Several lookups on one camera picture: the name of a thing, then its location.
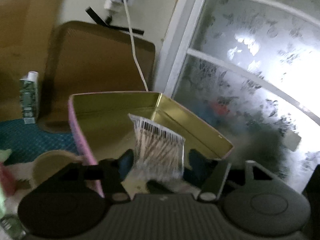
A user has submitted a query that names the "cotton swab pack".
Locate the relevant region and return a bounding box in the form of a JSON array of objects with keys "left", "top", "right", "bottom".
[{"left": 123, "top": 113, "right": 185, "bottom": 198}]

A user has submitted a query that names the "light green cloth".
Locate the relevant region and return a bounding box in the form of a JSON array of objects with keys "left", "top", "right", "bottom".
[{"left": 1, "top": 149, "right": 13, "bottom": 218}]

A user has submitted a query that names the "pink gold tin box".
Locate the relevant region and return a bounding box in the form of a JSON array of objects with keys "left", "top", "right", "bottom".
[{"left": 68, "top": 92, "right": 233, "bottom": 197}]

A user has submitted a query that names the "round food can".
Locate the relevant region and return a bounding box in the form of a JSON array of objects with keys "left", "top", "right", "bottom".
[{"left": 30, "top": 150, "right": 83, "bottom": 189}]

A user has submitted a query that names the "teal mat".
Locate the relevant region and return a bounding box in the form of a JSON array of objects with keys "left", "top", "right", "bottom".
[{"left": 0, "top": 119, "right": 78, "bottom": 165}]

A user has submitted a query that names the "brown woven chair mat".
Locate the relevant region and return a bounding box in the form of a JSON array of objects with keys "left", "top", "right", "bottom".
[{"left": 37, "top": 21, "right": 156, "bottom": 133}]

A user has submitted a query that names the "green drink carton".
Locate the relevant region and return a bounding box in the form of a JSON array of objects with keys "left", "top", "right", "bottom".
[{"left": 20, "top": 71, "right": 39, "bottom": 125}]

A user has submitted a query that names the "wooden board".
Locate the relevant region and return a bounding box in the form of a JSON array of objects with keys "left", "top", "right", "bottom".
[{"left": 1, "top": 0, "right": 62, "bottom": 121}]

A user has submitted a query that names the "white power cable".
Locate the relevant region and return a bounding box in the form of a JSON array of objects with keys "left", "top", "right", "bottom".
[{"left": 122, "top": 0, "right": 150, "bottom": 92}]

